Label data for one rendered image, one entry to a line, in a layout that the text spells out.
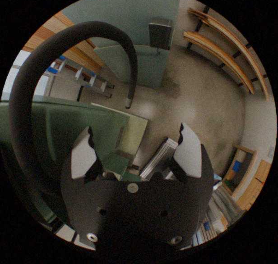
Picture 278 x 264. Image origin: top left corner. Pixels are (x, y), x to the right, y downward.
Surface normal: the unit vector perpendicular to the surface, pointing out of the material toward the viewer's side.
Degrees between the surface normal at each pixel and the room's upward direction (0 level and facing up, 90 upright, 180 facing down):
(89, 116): 90
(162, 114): 0
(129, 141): 0
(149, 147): 0
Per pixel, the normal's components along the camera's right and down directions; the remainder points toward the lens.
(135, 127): -0.15, 0.09
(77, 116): 0.94, 0.33
